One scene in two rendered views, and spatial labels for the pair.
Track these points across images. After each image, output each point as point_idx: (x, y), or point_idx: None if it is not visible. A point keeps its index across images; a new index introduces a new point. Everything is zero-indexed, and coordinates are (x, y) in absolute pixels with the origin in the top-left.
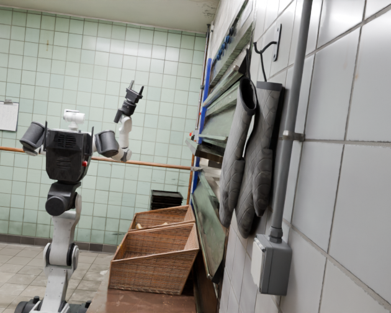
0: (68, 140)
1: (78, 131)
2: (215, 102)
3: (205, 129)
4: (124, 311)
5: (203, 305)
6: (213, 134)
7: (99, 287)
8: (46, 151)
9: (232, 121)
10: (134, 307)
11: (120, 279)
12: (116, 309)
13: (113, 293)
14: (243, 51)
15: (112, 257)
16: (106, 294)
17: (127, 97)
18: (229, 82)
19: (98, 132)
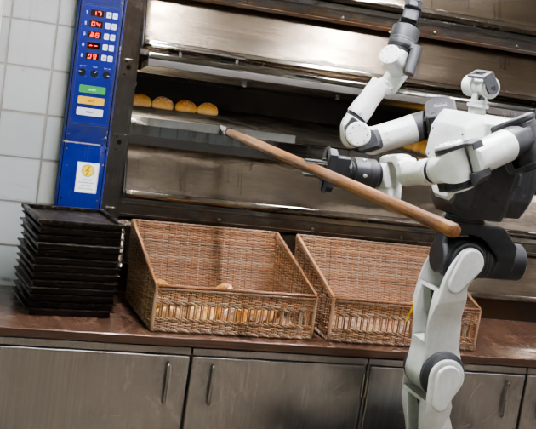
0: (455, 134)
1: (514, 117)
2: (374, 14)
3: (226, 38)
4: (512, 345)
5: (502, 288)
6: (425, 79)
7: (480, 355)
8: None
9: None
10: (494, 340)
11: (467, 331)
12: (515, 347)
13: (481, 349)
14: None
15: (465, 308)
16: (489, 351)
17: (417, 21)
18: None
19: (455, 106)
